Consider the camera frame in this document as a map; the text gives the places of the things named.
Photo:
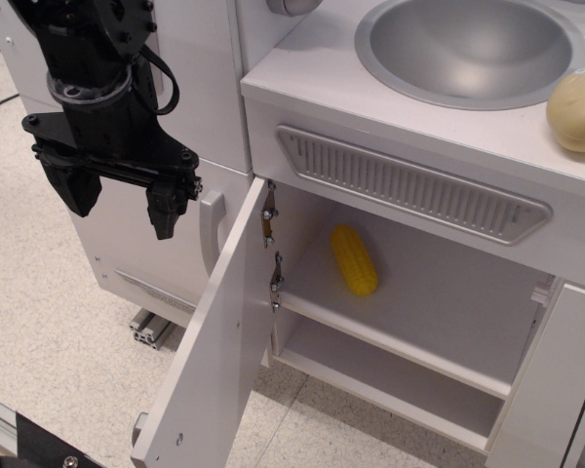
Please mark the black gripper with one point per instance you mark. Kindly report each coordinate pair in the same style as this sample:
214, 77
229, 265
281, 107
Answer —
80, 145

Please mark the white cabinet door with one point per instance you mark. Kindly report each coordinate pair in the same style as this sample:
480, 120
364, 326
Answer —
196, 414
544, 425

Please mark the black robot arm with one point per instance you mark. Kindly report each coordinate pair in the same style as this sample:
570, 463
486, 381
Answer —
100, 73

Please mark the white toy kitchen cabinet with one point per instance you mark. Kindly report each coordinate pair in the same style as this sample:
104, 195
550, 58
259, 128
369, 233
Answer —
446, 336

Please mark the silver fridge nameplate trim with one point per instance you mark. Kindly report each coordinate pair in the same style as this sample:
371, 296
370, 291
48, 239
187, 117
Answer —
157, 293

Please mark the upper metal door hinge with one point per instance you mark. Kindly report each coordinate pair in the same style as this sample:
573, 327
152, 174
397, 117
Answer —
268, 213

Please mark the metal door hinge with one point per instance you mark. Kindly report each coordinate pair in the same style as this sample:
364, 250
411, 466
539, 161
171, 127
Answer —
276, 283
268, 213

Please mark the lower metal door hinge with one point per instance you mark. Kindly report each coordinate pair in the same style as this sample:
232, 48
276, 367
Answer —
276, 283

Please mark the yellow toy corn cob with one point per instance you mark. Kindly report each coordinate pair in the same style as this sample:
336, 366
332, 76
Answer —
353, 260

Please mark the grey vent panel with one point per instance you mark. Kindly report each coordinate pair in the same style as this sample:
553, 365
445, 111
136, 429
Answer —
489, 212

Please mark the silver sink bowl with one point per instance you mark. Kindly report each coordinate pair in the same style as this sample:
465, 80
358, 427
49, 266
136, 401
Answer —
471, 55

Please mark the beige toy potato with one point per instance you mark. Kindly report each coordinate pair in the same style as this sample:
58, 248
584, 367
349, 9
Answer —
565, 112

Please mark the grey fridge door handle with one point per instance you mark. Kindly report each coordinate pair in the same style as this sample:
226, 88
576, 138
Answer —
211, 214

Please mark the aluminium extrusion rail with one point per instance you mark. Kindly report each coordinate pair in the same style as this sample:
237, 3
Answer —
150, 329

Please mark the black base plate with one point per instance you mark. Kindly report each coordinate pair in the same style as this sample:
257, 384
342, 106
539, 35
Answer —
23, 443

